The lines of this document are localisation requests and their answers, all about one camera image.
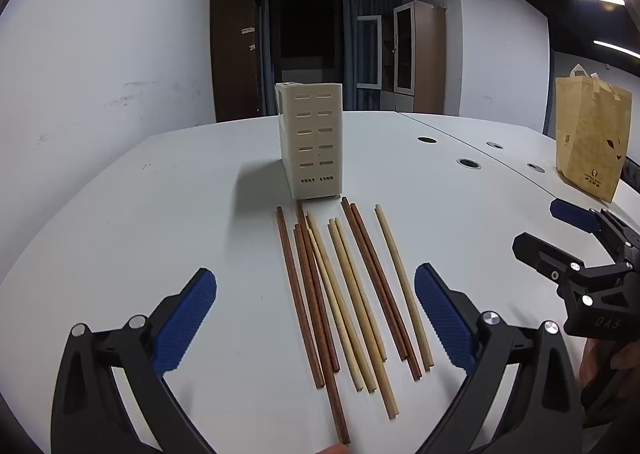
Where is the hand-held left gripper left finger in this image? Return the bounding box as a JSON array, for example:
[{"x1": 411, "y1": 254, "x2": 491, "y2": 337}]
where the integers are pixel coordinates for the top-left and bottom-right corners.
[{"x1": 50, "y1": 268, "x2": 218, "y2": 454}]

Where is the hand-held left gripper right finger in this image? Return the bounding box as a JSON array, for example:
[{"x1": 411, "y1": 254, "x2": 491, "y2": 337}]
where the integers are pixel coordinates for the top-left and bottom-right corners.
[{"x1": 414, "y1": 262, "x2": 586, "y2": 454}]

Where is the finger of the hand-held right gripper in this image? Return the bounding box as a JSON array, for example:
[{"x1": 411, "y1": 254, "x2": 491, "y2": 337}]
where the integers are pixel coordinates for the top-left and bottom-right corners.
[
  {"x1": 549, "y1": 199, "x2": 640, "y2": 260},
  {"x1": 512, "y1": 232, "x2": 640, "y2": 307}
]

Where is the cream plastic utensil holder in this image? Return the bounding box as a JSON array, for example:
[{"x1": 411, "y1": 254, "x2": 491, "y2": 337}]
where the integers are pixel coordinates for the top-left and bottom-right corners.
[{"x1": 275, "y1": 82, "x2": 345, "y2": 201}]

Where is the person's right hand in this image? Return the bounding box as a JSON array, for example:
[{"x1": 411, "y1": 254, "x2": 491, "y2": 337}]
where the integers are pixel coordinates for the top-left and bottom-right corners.
[{"x1": 579, "y1": 337, "x2": 640, "y2": 390}]

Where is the brown paper bag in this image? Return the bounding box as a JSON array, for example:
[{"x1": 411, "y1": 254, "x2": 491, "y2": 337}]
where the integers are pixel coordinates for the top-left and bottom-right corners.
[{"x1": 555, "y1": 63, "x2": 633, "y2": 203}]

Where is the brown glass-door cabinet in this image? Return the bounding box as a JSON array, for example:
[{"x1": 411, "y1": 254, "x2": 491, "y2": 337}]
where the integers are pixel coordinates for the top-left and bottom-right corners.
[{"x1": 381, "y1": 0, "x2": 447, "y2": 115}]

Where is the white framed open window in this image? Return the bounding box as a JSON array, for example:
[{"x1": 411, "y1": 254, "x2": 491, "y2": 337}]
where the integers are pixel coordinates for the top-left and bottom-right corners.
[{"x1": 356, "y1": 14, "x2": 383, "y2": 91}]

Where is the dark brown wooden cabinet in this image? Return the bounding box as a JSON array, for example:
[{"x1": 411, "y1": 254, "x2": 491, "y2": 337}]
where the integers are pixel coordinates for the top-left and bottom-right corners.
[{"x1": 210, "y1": 0, "x2": 265, "y2": 123}]

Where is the blue curtain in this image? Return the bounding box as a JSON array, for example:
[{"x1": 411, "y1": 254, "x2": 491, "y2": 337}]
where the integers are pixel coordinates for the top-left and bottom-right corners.
[
  {"x1": 256, "y1": 0, "x2": 277, "y2": 117},
  {"x1": 341, "y1": 0, "x2": 404, "y2": 112}
]

